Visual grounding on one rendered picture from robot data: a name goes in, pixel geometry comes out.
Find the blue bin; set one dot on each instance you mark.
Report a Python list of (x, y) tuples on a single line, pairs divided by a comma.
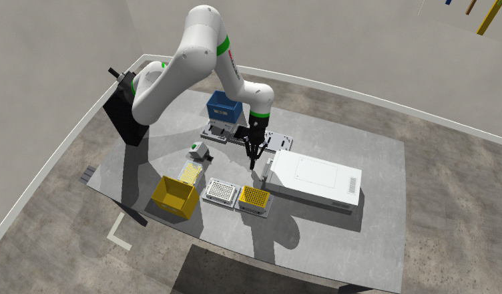
[(221, 108)]

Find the yellow bin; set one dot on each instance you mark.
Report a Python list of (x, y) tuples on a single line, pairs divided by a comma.
[(176, 197)]

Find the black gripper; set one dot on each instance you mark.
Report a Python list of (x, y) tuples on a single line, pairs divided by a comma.
[(256, 137)]

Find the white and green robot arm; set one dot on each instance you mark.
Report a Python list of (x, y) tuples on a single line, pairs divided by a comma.
[(157, 85)]

